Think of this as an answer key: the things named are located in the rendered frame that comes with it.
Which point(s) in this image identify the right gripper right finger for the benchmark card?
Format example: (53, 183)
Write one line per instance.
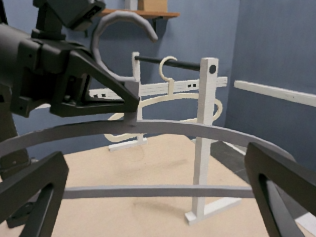
(263, 167)

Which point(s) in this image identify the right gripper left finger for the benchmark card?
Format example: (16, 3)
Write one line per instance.
(49, 175)

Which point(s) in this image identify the white garment rack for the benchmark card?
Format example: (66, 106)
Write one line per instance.
(207, 87)

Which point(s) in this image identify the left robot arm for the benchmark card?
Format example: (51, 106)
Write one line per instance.
(76, 15)

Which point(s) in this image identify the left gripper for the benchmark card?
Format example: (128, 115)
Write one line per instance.
(46, 50)

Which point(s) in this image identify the cream clothes hanger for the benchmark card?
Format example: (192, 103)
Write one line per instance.
(169, 96)

